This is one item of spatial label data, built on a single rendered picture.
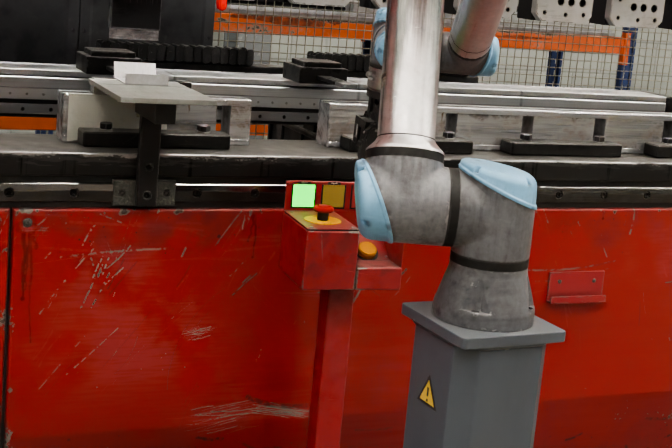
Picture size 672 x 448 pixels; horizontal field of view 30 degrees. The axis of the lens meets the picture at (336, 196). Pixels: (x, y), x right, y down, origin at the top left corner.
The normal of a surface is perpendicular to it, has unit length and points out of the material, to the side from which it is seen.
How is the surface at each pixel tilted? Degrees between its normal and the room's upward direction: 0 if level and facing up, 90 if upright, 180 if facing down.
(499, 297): 72
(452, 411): 90
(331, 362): 90
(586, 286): 90
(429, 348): 90
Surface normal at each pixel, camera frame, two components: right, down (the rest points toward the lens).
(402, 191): 0.04, -0.14
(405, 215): 0.01, 0.29
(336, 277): 0.32, 0.21
